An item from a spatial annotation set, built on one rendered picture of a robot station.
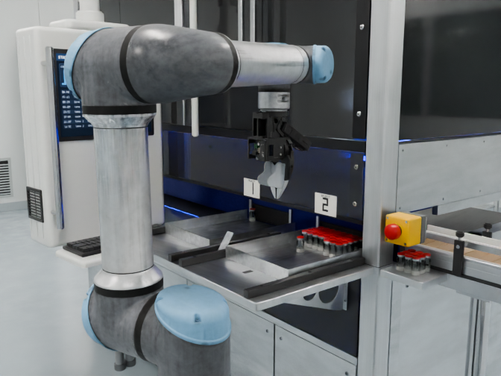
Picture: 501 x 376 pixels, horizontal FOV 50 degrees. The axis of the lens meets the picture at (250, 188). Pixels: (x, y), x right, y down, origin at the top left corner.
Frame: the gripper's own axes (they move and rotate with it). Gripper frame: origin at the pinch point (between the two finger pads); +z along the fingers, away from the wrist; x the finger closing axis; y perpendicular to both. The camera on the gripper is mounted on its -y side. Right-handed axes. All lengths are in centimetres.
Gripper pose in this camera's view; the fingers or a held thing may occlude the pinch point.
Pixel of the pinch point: (279, 192)
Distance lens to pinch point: 131.4
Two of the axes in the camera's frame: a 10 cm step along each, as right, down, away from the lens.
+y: -7.8, 1.0, -6.2
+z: -0.1, 9.9, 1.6
